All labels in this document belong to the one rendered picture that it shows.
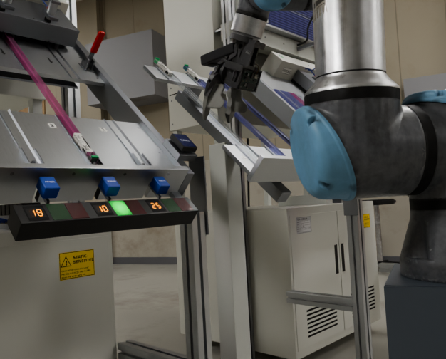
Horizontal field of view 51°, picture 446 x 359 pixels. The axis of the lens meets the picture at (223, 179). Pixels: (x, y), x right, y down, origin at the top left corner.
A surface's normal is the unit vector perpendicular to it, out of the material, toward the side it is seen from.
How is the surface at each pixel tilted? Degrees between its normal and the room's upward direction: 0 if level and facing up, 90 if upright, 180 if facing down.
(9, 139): 43
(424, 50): 90
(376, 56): 94
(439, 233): 72
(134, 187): 133
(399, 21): 90
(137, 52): 90
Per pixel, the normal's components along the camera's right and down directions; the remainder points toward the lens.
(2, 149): 0.44, -0.78
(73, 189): 0.57, 0.62
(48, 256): 0.72, -0.07
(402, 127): 0.12, -0.41
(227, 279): -0.69, 0.00
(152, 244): -0.41, -0.02
